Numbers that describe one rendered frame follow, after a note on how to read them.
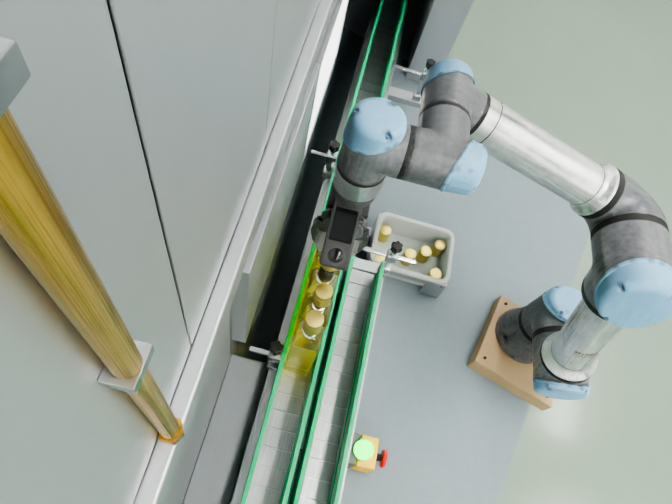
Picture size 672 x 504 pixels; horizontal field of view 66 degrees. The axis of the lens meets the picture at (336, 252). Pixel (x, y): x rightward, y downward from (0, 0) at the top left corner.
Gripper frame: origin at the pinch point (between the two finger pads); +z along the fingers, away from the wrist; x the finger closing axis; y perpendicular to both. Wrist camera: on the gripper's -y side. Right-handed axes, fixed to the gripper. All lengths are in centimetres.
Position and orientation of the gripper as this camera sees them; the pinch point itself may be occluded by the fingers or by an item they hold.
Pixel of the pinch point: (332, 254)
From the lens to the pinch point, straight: 96.3
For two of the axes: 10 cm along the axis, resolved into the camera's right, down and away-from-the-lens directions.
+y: 2.0, -8.5, 4.8
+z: -1.6, 4.5, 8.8
